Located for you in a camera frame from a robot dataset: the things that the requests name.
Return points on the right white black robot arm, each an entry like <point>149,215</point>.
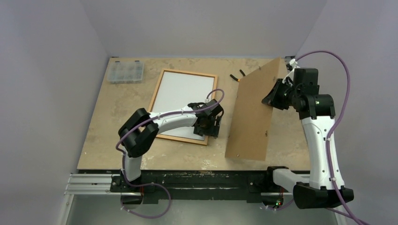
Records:
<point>325,187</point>

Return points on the landscape photo print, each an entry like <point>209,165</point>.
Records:
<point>183,93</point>

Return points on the wooden picture frame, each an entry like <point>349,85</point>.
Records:
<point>183,105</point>

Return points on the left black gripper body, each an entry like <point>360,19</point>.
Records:
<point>210,129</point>

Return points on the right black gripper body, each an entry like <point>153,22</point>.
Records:
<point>280,95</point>

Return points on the aluminium rail frame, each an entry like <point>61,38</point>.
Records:
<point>170,84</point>

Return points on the clear plastic organizer box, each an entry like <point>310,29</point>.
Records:
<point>119,72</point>

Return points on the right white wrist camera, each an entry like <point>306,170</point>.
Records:
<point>291,66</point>

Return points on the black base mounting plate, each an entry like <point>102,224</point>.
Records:
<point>155,185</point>

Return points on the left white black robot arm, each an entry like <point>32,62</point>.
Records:
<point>194,121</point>

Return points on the brown backing board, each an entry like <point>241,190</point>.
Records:
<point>251,119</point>

